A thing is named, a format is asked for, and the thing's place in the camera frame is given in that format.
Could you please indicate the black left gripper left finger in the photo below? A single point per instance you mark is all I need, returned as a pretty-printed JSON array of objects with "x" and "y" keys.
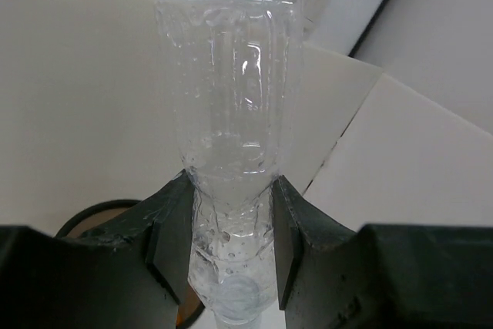
[{"x": 129, "y": 272}]

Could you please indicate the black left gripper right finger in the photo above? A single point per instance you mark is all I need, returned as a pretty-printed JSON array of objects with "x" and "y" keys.
[{"x": 381, "y": 276}]

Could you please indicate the clear unlabelled plastic bottle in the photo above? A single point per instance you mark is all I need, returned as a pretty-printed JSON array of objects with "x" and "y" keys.
[{"x": 235, "y": 69}]

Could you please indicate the brown cardboard bin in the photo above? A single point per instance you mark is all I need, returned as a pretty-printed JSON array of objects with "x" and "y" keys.
[{"x": 189, "y": 311}]

